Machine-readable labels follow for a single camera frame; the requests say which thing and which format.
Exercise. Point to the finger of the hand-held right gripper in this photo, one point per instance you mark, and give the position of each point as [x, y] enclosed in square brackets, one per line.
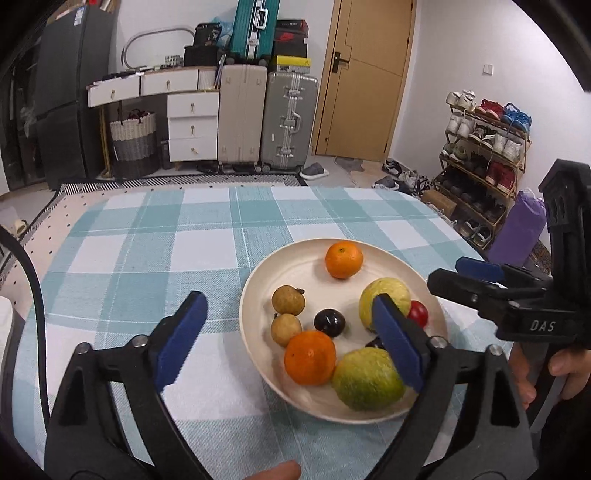
[457, 288]
[475, 268]

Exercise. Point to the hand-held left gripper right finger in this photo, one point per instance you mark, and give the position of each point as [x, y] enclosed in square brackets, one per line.
[399, 344]

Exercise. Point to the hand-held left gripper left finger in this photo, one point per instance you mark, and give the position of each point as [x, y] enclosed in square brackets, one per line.
[180, 341]

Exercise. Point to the dark purple plum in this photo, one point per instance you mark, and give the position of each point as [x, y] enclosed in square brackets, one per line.
[375, 342]
[329, 323]

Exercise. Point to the red cherry tomato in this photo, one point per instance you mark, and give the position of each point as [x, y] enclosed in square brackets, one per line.
[419, 314]

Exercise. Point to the green orange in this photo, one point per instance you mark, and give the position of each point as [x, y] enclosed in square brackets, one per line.
[390, 288]
[367, 381]

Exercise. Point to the orange tangerine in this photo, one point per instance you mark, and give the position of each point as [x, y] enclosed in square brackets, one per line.
[344, 260]
[310, 359]

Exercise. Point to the brown longan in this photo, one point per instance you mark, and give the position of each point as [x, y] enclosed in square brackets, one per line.
[287, 299]
[286, 330]

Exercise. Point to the cream round plate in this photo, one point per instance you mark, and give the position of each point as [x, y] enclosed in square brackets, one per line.
[286, 272]

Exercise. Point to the person's right hand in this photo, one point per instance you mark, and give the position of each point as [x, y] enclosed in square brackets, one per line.
[575, 369]

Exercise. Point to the person's left hand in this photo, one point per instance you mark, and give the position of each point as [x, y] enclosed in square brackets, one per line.
[277, 471]

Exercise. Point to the brown doormat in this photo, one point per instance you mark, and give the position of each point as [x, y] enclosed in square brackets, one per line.
[542, 256]

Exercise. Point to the purple bag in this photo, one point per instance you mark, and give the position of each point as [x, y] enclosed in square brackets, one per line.
[519, 230]

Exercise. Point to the brown cardboard box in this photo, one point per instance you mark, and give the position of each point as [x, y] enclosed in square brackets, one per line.
[438, 202]

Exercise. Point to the teal checked tablecloth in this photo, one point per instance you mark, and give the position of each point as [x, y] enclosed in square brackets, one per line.
[138, 258]

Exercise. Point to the loose floor shoes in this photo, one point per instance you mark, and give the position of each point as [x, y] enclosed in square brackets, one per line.
[399, 177]

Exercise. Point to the wooden shoe rack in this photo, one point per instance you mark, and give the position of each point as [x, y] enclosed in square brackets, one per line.
[524, 152]

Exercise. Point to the shoe rack with shoes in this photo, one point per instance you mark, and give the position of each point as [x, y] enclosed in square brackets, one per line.
[489, 138]

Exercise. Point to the grey floor cloth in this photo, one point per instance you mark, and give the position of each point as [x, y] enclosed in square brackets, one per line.
[348, 164]

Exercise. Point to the white tub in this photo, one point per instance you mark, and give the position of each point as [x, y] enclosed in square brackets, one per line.
[4, 318]

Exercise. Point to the grey slippers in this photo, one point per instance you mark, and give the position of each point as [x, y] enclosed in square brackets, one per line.
[314, 171]

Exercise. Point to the woven laundry basket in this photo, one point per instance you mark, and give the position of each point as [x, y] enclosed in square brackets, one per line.
[134, 147]

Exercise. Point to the white drawer dresser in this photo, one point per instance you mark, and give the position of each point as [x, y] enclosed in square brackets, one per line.
[191, 124]

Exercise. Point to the wooden door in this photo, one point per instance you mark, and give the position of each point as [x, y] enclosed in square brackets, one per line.
[364, 78]

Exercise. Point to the beige suitcase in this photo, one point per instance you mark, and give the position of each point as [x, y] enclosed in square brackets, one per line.
[242, 115]

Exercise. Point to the silver suitcase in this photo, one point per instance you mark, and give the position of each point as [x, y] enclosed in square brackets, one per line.
[288, 120]

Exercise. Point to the dark refrigerator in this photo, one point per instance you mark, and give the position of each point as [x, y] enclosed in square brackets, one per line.
[69, 101]

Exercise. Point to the yellow and black box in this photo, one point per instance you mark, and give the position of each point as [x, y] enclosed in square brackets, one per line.
[291, 63]

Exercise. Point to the black bag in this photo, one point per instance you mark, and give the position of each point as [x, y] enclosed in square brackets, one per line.
[201, 56]

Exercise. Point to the stack of dark shoe boxes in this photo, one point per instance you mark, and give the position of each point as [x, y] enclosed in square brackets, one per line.
[291, 39]

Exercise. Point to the teal suitcase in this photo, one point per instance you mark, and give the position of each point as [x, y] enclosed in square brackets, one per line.
[254, 27]

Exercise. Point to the white wall switch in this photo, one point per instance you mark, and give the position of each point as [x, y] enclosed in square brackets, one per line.
[487, 69]

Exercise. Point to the silver oval tube frame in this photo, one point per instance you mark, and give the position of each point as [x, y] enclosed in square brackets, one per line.
[138, 37]

